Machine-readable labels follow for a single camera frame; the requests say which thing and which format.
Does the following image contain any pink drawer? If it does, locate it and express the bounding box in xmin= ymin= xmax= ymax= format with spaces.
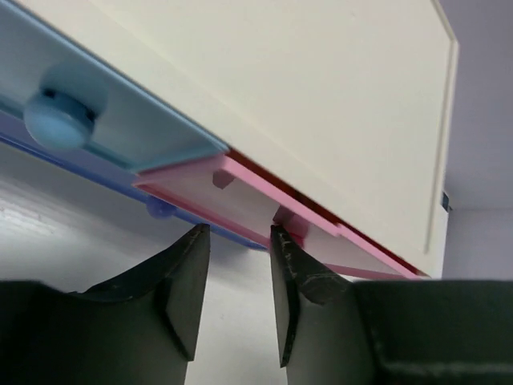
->
xmin=134 ymin=155 xmax=425 ymax=279

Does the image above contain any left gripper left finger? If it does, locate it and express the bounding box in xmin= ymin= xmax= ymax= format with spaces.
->
xmin=1 ymin=225 xmax=211 ymax=384

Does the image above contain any light blue small drawer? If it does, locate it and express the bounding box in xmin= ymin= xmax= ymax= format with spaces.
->
xmin=1 ymin=1 xmax=228 ymax=172

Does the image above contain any purple-blue wide drawer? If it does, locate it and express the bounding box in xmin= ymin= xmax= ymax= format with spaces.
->
xmin=0 ymin=110 xmax=269 ymax=252

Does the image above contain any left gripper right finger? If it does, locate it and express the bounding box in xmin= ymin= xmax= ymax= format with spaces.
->
xmin=270 ymin=225 xmax=512 ymax=384

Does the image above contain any white drawer cabinet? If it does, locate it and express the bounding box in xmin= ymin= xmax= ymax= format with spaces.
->
xmin=22 ymin=1 xmax=458 ymax=278

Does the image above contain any blue label sticker right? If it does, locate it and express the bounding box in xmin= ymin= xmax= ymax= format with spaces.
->
xmin=441 ymin=192 xmax=452 ymax=213

